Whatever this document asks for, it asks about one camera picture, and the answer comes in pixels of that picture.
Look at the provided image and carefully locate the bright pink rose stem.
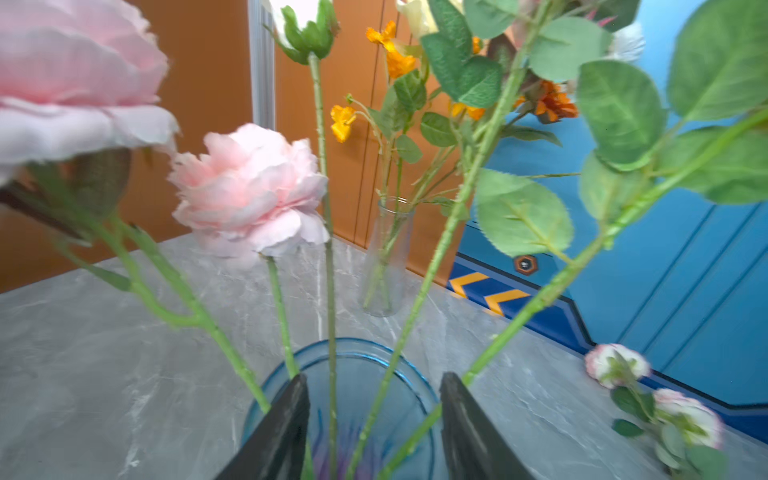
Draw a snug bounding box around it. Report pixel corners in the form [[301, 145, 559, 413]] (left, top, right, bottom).
[[344, 1, 606, 479]]

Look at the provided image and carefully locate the purple glass vase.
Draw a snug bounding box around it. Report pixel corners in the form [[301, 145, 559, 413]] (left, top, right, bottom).
[[241, 337, 448, 480]]

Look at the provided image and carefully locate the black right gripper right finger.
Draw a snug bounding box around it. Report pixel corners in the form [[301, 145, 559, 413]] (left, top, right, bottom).
[[440, 372, 534, 480]]

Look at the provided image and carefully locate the orange gerbera flower stem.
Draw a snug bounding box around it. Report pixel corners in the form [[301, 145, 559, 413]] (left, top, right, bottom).
[[513, 80, 579, 125]]

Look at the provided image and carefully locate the single orange ranunculus stem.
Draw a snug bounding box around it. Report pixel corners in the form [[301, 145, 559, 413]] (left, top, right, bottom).
[[377, 0, 768, 480]]

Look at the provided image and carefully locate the orange poppy flower stem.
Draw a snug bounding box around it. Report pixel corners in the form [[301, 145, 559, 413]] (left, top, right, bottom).
[[331, 21, 427, 212]]

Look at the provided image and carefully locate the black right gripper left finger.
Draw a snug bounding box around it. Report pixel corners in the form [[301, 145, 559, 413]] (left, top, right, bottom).
[[215, 374, 310, 480]]

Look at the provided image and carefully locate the aluminium corner post left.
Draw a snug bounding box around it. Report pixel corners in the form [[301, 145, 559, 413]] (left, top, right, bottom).
[[247, 0, 276, 129]]

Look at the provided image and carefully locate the white ranunculus flower stem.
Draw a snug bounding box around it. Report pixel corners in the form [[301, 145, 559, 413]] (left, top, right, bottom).
[[606, 22, 646, 63]]

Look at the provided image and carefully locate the pale pink rose stem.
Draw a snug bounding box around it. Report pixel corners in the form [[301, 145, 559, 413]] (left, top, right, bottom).
[[584, 344, 727, 479]]

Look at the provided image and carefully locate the small orange flower stem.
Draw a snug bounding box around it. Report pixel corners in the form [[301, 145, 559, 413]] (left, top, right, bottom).
[[450, 37, 485, 121]]

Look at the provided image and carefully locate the pink rose flower stem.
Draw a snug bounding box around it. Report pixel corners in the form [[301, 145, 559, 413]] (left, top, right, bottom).
[[0, 0, 301, 415]]

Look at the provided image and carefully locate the cream white rose stem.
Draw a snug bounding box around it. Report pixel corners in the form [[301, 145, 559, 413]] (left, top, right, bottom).
[[396, 0, 438, 39]]

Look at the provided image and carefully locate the clear ribbed glass vase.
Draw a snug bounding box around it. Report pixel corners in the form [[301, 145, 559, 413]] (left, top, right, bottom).
[[359, 197, 414, 317]]

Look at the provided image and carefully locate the white rose bud stem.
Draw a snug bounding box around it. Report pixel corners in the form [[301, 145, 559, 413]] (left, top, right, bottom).
[[263, 1, 339, 479]]

